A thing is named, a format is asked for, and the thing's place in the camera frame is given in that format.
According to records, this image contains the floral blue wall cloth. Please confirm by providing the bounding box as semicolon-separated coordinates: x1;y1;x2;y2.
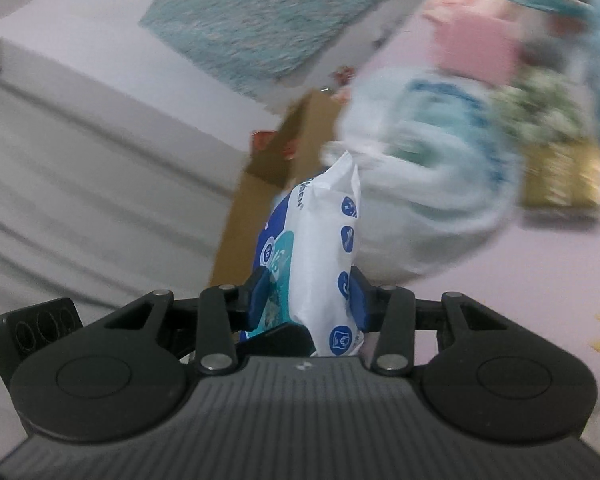
140;0;422;100

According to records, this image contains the pink sponge block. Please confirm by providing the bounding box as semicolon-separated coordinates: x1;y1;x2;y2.
434;11;520;86

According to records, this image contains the white blue wet wipes pack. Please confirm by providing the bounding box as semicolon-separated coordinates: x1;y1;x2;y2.
240;152;364;356

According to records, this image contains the green white scrunchie cloth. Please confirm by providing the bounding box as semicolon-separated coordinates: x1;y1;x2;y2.
491;65;588;144

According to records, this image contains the gold foil packet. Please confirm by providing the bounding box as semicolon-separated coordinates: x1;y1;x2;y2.
520;140;600;219

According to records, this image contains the red snack bag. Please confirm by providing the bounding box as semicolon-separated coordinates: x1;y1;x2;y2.
250;130;298;160

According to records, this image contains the brown cardboard box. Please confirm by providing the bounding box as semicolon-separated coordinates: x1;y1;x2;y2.
209;90;341;286

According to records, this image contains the white plastic bag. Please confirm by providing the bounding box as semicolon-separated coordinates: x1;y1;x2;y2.
321;68;521;283

